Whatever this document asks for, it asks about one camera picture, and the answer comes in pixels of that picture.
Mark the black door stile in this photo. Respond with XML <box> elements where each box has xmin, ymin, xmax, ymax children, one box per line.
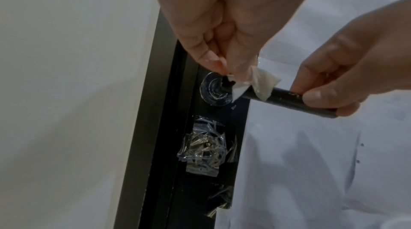
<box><xmin>165</xmin><ymin>39</ymin><xmax>251</xmax><ymax>229</ymax></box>

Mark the black door lever handle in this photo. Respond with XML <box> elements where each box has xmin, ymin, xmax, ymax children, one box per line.
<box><xmin>221</xmin><ymin>76</ymin><xmax>338</xmax><ymax>120</ymax></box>

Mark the small clear plastic wrap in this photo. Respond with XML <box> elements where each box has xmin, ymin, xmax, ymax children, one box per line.
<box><xmin>205</xmin><ymin>183</ymin><xmax>234</xmax><ymax>219</ymax></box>

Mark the white glossy door panel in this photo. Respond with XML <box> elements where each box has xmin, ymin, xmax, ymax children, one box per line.
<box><xmin>229</xmin><ymin>0</ymin><xmax>411</xmax><ymax>229</ymax></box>

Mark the round black handle rosette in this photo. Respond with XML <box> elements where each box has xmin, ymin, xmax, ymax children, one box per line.
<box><xmin>200</xmin><ymin>71</ymin><xmax>234</xmax><ymax>107</ymax></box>

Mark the white protective film piece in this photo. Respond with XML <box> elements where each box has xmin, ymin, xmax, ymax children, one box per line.
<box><xmin>229</xmin><ymin>66</ymin><xmax>283</xmax><ymax>103</ymax></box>

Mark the crumpled clear plastic wrap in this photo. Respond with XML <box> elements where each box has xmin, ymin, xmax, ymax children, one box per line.
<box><xmin>177</xmin><ymin>115</ymin><xmax>238</xmax><ymax>177</ymax></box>

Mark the person's right hand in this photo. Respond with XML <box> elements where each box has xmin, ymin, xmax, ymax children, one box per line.
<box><xmin>289</xmin><ymin>0</ymin><xmax>411</xmax><ymax>118</ymax></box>

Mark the dark door frame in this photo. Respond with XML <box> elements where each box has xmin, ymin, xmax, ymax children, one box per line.
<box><xmin>113</xmin><ymin>7</ymin><xmax>197</xmax><ymax>229</ymax></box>

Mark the white buttoned shirt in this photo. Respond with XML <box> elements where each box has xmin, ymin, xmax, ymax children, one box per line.
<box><xmin>341</xmin><ymin>90</ymin><xmax>411</xmax><ymax>229</ymax></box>

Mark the person's left hand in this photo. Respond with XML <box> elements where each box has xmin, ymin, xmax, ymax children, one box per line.
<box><xmin>144</xmin><ymin>0</ymin><xmax>324</xmax><ymax>83</ymax></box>

